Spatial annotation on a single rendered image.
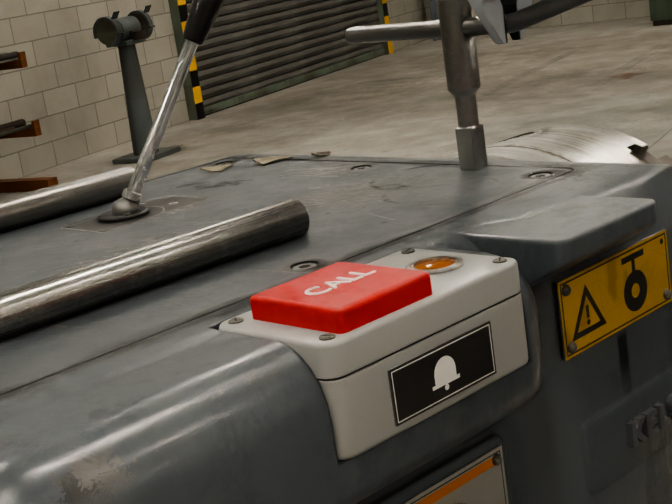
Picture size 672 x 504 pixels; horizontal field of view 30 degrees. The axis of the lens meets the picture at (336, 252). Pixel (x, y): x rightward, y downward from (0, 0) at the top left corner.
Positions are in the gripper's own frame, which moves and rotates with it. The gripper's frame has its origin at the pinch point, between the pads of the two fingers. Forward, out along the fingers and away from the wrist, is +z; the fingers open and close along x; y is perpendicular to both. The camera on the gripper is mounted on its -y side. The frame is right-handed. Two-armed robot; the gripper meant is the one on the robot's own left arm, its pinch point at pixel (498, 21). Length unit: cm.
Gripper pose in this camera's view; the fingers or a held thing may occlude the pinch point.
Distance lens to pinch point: 81.4
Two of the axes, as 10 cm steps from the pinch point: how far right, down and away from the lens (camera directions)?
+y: 6.9, 0.8, -7.2
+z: 1.4, 9.6, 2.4
